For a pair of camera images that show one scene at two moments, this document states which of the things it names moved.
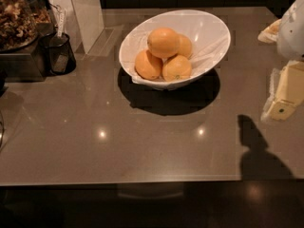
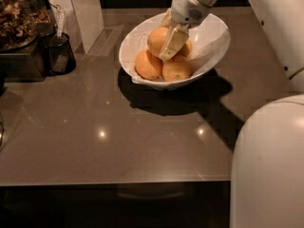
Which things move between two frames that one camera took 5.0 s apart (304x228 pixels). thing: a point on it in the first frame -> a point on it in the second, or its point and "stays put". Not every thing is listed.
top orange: x=162 y=43 stays put
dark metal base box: x=28 y=64 stays put
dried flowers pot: x=25 y=9 stays put
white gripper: x=292 y=32 -> x=186 y=9
